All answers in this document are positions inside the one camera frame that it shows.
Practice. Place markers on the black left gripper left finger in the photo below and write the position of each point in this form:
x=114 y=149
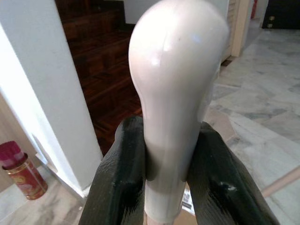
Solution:
x=117 y=187

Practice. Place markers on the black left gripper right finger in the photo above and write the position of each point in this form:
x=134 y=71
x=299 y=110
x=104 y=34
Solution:
x=225 y=187

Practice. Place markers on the wooden broom purple bristles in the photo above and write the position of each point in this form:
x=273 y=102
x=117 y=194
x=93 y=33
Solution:
x=178 y=70

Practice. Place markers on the brown cardboard box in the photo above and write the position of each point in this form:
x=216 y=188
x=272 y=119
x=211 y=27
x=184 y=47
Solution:
x=187 y=218

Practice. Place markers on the red tin with red cap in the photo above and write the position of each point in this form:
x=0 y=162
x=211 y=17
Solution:
x=25 y=178

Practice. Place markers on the dark wooden staircase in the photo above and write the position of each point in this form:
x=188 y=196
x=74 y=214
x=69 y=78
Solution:
x=98 y=70

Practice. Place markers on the red cylinder object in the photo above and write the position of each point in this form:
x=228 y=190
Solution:
x=253 y=9

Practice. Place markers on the dark door brass hinges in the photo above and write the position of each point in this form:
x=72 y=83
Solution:
x=281 y=14

